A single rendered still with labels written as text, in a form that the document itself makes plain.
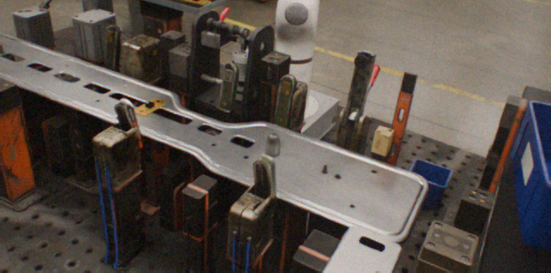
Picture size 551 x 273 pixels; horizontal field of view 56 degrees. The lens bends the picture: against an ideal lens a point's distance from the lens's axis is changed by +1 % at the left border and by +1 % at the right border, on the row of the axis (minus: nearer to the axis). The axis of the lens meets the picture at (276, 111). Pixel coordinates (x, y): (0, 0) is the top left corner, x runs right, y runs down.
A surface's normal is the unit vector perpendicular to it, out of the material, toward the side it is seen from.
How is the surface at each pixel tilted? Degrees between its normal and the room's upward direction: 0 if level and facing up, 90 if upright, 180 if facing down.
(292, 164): 0
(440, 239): 0
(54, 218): 0
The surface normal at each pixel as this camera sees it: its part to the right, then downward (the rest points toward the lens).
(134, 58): -0.47, 0.42
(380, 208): 0.07, -0.86
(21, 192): 0.88, 0.29
